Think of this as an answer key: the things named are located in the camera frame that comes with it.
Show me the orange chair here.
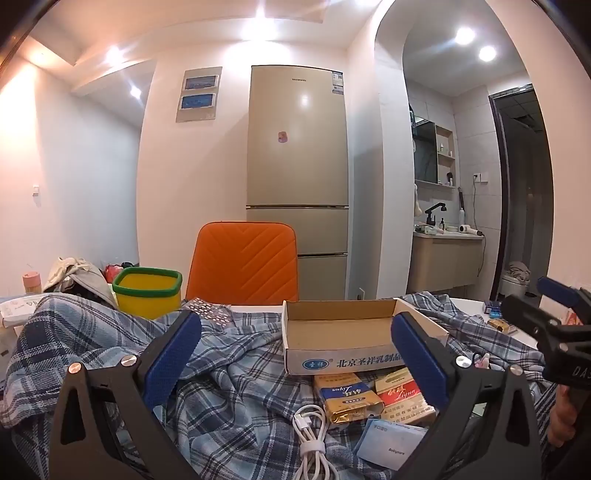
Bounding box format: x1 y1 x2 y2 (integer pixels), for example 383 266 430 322
185 222 300 306

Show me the patterned purple pouch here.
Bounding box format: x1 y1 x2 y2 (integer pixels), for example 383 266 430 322
181 298 232 327

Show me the red bag on floor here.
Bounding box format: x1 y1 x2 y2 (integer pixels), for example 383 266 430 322
102 262 133 284

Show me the light blue tissue pack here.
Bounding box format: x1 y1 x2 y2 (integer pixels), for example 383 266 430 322
353 418 428 471

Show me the dark blue box on table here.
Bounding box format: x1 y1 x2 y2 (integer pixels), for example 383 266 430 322
484 301 503 319

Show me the beige refrigerator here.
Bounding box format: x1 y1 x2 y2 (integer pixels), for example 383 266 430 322
246 65 349 300

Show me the yellow green-rimmed bin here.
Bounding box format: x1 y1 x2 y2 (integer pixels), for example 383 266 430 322
112 267 182 320

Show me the person's right hand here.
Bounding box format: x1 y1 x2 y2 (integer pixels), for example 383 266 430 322
547 385 578 448

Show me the white hair dryer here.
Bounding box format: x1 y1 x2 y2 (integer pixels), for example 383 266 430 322
459 224 484 236

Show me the beige bag pile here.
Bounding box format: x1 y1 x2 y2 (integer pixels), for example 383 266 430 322
42 257 118 309

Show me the pink cup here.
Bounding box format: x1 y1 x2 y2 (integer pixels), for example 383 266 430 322
22 271 43 295

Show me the white cardboard box tray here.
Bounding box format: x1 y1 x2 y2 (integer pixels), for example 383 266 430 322
280 299 449 376

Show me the gold blue cigarette pack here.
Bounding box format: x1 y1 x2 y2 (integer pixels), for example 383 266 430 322
315 373 385 425

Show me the bathroom vanity cabinet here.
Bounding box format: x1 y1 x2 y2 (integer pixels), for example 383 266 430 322
407 232 484 293

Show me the gold cigarette pack on table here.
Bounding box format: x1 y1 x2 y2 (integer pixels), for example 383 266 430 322
488 318 518 335

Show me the black faucet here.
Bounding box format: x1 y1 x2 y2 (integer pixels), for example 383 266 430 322
425 202 447 226

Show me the white coiled usb cable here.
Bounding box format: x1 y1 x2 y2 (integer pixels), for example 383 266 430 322
290 403 342 480

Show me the blue plaid shirt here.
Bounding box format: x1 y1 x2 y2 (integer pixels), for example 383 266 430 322
1 292 556 479

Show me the wall electrical panel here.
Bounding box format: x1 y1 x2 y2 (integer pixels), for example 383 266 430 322
175 66 222 123

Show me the white laundry bin with clothes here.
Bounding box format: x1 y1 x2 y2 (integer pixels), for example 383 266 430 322
500 261 531 298

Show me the mirror cabinet with shelves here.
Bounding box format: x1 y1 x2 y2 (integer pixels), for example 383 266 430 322
410 111 457 188

